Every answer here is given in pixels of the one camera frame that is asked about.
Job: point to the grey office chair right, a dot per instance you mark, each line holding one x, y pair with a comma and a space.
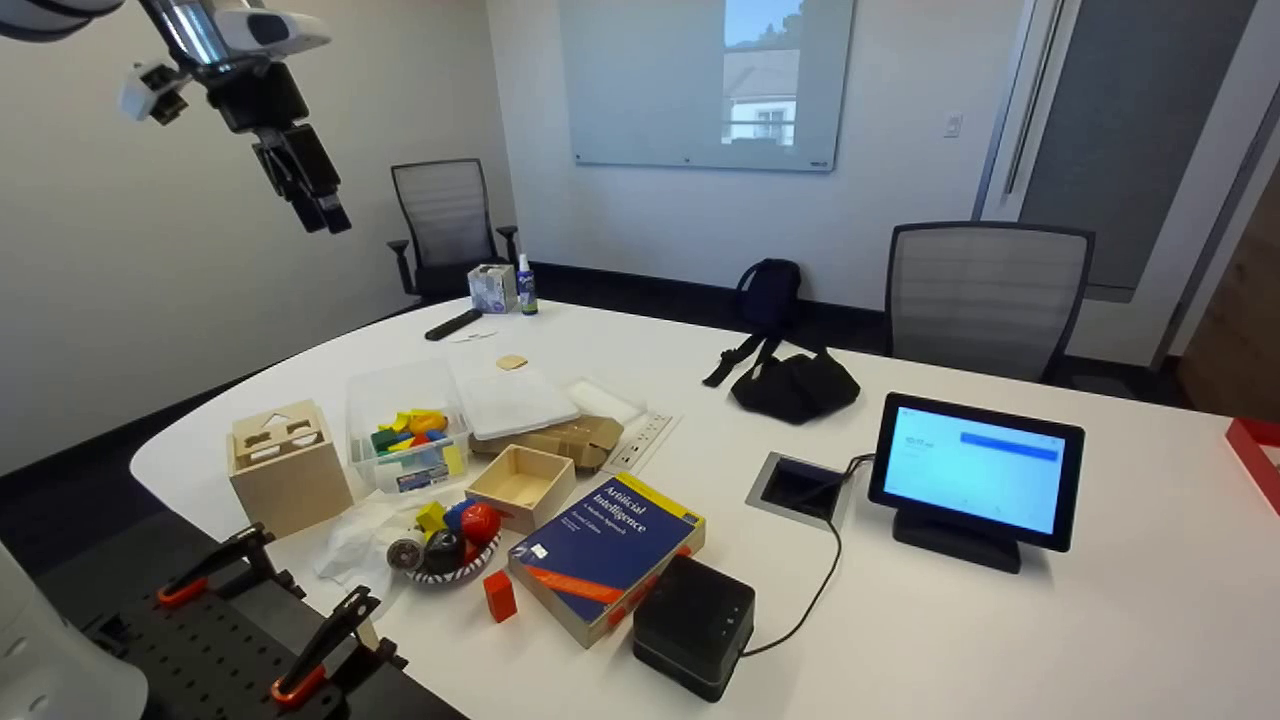
985, 295

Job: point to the orange block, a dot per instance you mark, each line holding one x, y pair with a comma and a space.
501, 596

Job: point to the right orange black clamp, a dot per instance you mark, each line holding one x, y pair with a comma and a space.
343, 654

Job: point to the wall whiteboard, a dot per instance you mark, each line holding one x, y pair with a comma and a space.
708, 85

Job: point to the black remote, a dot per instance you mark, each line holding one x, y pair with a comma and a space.
452, 324

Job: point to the small tissue box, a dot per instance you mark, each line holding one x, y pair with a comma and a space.
492, 287

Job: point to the clear bin of toys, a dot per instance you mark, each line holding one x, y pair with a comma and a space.
406, 424

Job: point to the bowl of toy fruit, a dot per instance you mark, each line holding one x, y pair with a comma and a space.
450, 542

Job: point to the grey office chair left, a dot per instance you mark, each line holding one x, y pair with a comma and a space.
450, 227

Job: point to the black tablet on stand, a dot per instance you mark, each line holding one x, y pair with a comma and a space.
974, 482

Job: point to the small wooden tray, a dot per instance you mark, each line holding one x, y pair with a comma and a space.
525, 484

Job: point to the white paper towel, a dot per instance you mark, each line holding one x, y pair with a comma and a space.
359, 547

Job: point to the grey office chair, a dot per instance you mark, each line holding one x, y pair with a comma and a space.
985, 295
450, 227

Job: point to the clear ruler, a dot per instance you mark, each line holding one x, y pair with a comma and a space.
638, 442

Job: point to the small spray bottle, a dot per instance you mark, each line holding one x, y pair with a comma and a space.
525, 287

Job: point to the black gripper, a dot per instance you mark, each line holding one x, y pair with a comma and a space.
268, 107

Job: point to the orange black clamp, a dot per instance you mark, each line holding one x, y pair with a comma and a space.
343, 654
243, 548

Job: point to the black box device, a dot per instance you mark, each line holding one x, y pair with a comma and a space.
694, 626

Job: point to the blue and yellow book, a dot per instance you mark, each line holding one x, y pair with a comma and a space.
593, 562

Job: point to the table cable port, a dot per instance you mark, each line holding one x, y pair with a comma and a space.
797, 491

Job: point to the folded white cloth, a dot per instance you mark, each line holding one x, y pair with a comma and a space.
505, 395

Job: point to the left orange black clamp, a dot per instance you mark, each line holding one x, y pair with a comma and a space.
243, 548

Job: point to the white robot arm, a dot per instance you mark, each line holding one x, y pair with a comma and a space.
239, 53

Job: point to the wooden shape sorter box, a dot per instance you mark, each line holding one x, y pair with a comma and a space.
287, 470

